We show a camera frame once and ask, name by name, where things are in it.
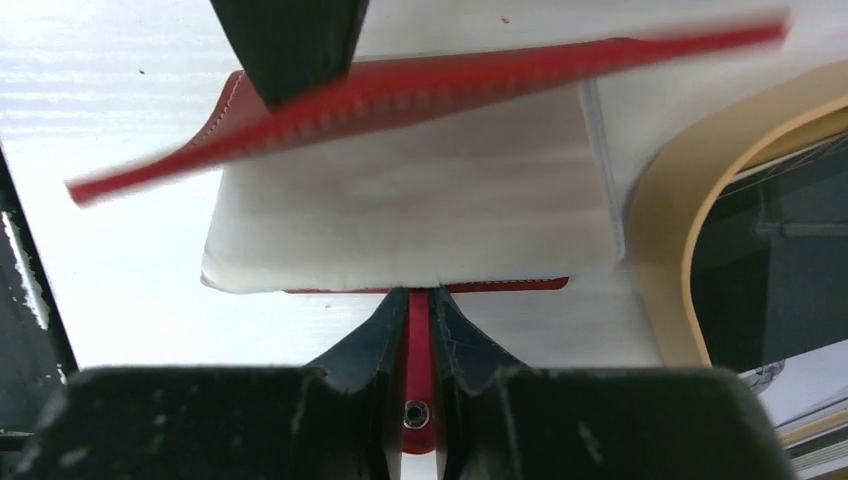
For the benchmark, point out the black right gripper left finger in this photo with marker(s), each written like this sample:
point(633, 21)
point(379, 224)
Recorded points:
point(337, 417)

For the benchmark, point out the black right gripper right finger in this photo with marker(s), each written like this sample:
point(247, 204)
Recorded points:
point(498, 418)

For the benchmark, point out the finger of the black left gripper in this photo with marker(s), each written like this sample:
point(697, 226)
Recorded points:
point(287, 47)

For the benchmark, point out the red leather card holder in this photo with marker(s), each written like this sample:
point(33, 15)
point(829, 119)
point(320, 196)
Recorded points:
point(473, 172)

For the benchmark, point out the black card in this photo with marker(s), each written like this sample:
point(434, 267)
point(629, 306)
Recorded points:
point(769, 271)

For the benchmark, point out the tan oval card tray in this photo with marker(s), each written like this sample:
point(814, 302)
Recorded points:
point(681, 184)

